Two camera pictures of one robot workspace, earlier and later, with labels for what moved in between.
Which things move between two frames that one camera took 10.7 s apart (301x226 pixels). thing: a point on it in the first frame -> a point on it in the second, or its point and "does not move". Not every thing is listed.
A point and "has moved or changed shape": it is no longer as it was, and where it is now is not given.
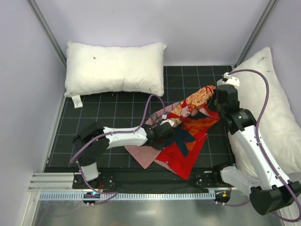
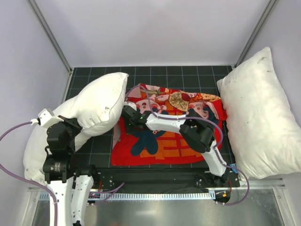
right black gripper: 214,101 -> 128,113
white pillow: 261,92 does not move
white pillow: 93,68 -> 97,105
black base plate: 149,180 does not move
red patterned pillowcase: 193,120 has moved or changed shape
